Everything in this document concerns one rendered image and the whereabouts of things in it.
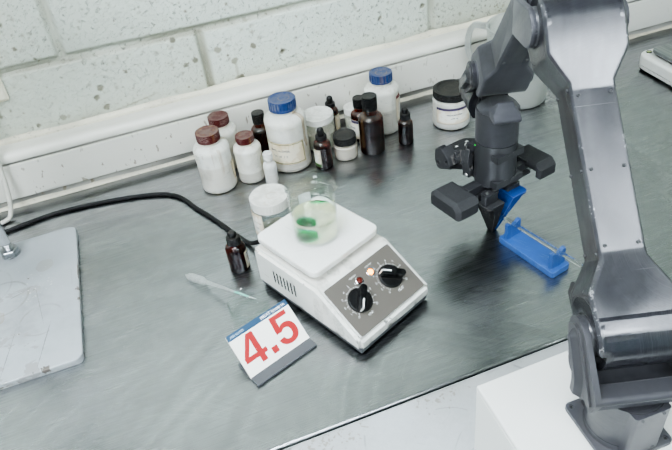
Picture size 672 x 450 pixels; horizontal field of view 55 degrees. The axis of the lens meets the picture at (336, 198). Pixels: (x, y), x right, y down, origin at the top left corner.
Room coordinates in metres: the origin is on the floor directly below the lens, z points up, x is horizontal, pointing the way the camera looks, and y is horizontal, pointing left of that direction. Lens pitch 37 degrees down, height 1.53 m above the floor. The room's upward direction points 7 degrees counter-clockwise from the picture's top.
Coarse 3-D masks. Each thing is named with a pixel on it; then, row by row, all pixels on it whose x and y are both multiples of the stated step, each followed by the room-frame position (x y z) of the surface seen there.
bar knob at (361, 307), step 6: (360, 288) 0.57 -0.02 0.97; (366, 288) 0.57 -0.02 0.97; (354, 294) 0.57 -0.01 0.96; (360, 294) 0.56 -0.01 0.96; (366, 294) 0.56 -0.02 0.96; (348, 300) 0.57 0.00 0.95; (354, 300) 0.57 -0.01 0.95; (360, 300) 0.56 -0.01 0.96; (366, 300) 0.56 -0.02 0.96; (372, 300) 0.57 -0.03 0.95; (354, 306) 0.56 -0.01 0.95; (360, 306) 0.55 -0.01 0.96; (366, 306) 0.55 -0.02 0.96; (360, 312) 0.55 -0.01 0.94
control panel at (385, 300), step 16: (384, 256) 0.63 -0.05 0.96; (352, 272) 0.60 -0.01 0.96; (336, 288) 0.58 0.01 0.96; (352, 288) 0.58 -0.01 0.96; (368, 288) 0.59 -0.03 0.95; (384, 288) 0.59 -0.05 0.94; (400, 288) 0.59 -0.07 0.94; (416, 288) 0.59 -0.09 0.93; (336, 304) 0.56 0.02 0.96; (384, 304) 0.57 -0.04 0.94; (400, 304) 0.57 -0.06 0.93; (352, 320) 0.54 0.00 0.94; (368, 320) 0.55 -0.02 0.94
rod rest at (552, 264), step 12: (516, 228) 0.70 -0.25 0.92; (504, 240) 0.69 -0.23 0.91; (516, 240) 0.68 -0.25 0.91; (528, 240) 0.68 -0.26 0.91; (516, 252) 0.67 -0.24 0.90; (528, 252) 0.66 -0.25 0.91; (540, 252) 0.65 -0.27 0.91; (552, 252) 0.62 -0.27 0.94; (540, 264) 0.63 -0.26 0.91; (552, 264) 0.62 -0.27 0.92; (564, 264) 0.62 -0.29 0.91; (552, 276) 0.61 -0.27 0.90
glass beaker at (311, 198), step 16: (304, 176) 0.69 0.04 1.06; (320, 176) 0.69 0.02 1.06; (288, 192) 0.67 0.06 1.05; (304, 192) 0.69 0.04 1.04; (320, 192) 0.69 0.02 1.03; (304, 208) 0.63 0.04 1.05; (320, 208) 0.63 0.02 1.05; (336, 208) 0.66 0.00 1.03; (304, 224) 0.64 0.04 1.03; (320, 224) 0.63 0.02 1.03; (336, 224) 0.65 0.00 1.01; (304, 240) 0.64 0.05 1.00; (320, 240) 0.63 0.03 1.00
